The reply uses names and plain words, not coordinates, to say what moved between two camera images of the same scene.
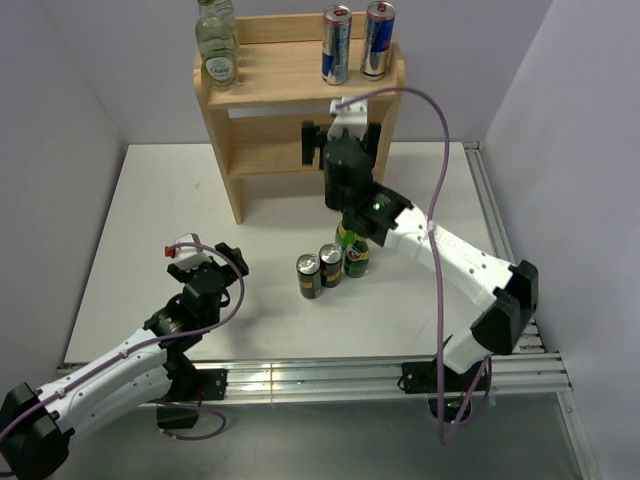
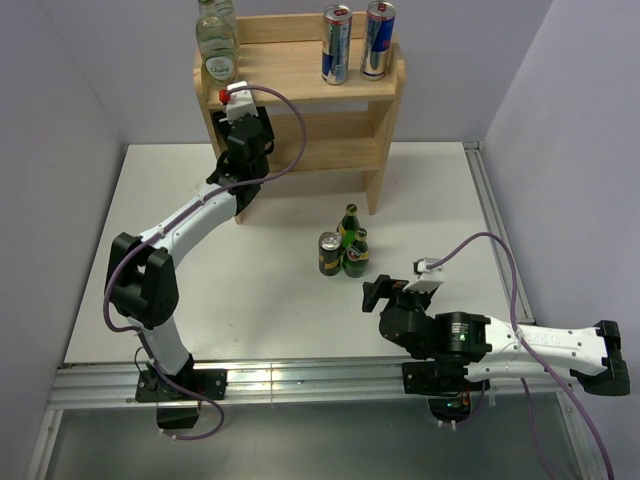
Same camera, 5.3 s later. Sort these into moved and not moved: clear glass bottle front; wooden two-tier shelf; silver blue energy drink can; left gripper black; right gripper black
Moved: right gripper black; left gripper black
Not moved: clear glass bottle front; wooden two-tier shelf; silver blue energy drink can
